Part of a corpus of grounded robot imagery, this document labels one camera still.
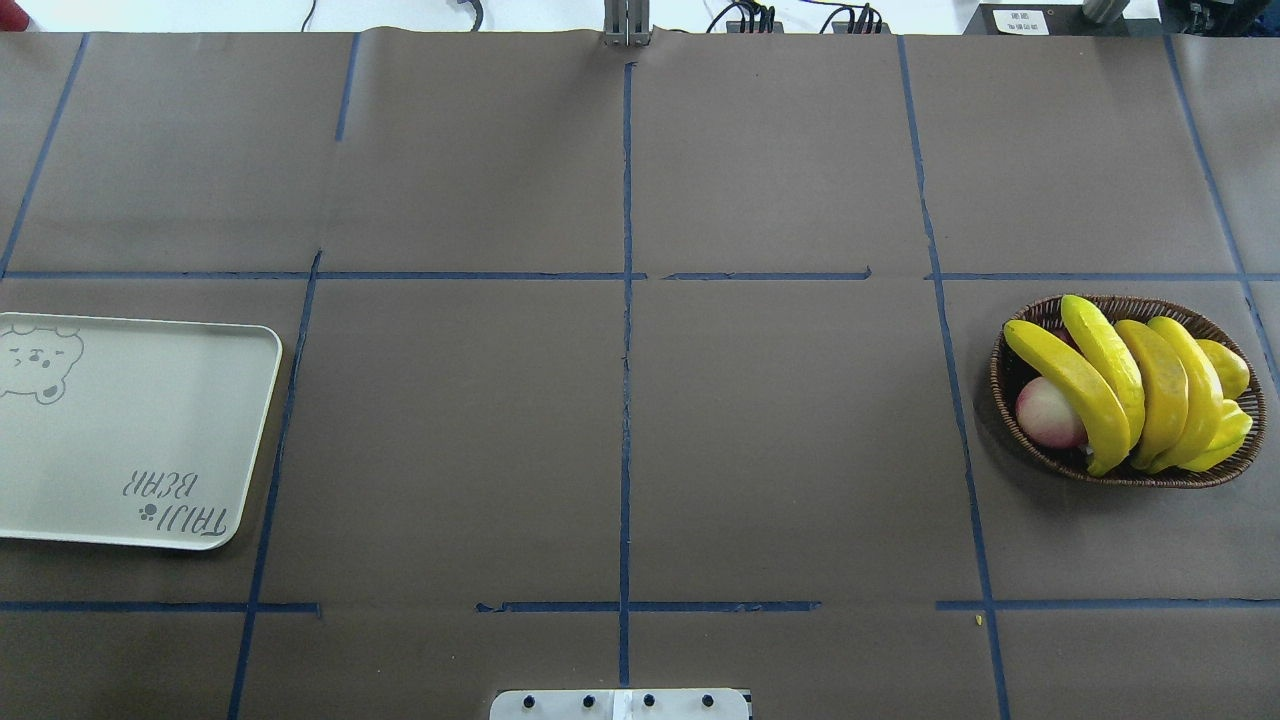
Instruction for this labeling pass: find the yellow banana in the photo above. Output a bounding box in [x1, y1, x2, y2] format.
[1148, 316, 1224, 474]
[1115, 319, 1188, 474]
[1060, 293, 1146, 450]
[1004, 319, 1130, 477]

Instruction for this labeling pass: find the brown wicker basket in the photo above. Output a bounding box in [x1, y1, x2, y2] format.
[987, 295, 1268, 489]

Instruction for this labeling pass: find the pink white apple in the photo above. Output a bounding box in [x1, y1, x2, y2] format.
[1014, 377, 1087, 450]

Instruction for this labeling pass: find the black labelled box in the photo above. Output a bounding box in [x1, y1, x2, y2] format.
[963, 1, 1164, 37]

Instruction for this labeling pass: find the white bear tray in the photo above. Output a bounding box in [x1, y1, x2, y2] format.
[1, 313, 283, 551]

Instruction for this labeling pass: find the yellow pear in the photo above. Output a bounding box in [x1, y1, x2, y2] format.
[1196, 340, 1252, 400]

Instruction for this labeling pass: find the aluminium frame post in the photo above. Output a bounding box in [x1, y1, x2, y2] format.
[602, 0, 653, 47]

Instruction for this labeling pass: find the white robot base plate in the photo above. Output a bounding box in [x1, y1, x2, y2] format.
[489, 687, 754, 719]

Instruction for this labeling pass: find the black cable connector left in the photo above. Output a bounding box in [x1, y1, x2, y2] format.
[705, 1, 785, 35]

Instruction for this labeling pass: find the black cable connector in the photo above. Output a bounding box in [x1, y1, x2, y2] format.
[818, 1, 891, 36]
[705, 1, 785, 35]

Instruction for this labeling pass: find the black cable connector right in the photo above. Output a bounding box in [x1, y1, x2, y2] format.
[818, 1, 891, 36]

